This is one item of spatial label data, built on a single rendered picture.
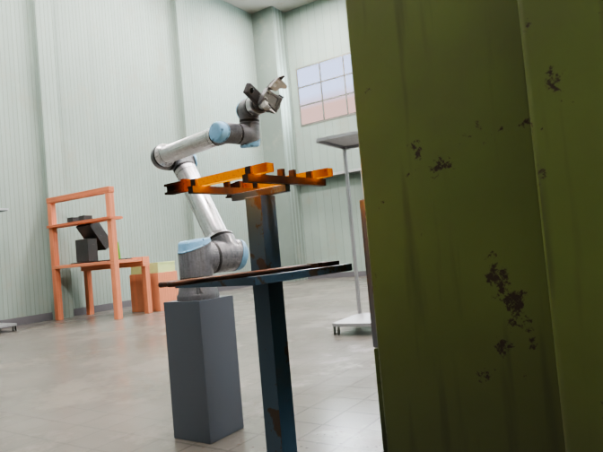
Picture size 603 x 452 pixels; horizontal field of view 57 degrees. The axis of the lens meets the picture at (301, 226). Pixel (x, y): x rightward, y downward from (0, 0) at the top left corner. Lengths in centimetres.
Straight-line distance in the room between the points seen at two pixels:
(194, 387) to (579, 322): 179
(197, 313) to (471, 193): 150
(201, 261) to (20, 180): 741
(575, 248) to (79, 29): 1052
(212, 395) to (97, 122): 866
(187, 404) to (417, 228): 157
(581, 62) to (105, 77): 1041
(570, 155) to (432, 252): 38
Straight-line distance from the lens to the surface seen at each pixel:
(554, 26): 109
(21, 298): 956
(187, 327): 247
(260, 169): 136
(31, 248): 967
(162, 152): 276
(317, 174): 155
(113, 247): 844
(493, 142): 120
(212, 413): 250
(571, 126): 104
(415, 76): 130
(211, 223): 267
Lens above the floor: 78
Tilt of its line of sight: 2 degrees up
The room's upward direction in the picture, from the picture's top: 5 degrees counter-clockwise
